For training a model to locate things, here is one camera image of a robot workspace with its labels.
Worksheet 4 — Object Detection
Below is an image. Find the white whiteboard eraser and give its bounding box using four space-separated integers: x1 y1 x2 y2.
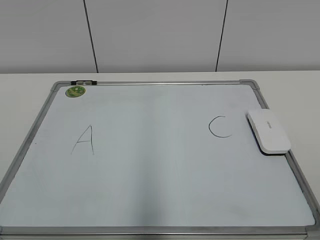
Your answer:
247 109 291 155

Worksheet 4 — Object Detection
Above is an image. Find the aluminium framed whiteboard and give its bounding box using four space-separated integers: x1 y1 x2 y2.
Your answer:
0 80 320 240

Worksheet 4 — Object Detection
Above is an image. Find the black marker pen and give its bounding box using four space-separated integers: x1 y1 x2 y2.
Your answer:
70 80 98 86

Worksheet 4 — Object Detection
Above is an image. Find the green round magnet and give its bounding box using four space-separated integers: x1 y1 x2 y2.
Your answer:
65 85 86 98

